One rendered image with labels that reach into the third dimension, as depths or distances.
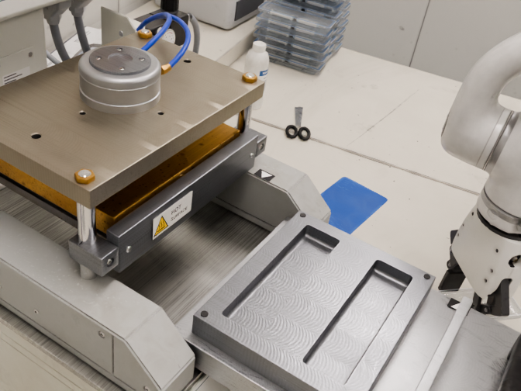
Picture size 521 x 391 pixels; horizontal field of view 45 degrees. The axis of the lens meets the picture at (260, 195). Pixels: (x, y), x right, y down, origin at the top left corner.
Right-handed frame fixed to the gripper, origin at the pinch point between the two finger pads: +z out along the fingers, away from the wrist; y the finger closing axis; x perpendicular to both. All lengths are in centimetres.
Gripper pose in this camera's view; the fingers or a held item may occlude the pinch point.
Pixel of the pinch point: (461, 299)
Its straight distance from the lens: 92.2
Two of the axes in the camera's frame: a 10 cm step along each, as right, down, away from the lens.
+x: -9.7, -0.1, -2.5
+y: -1.8, -6.4, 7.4
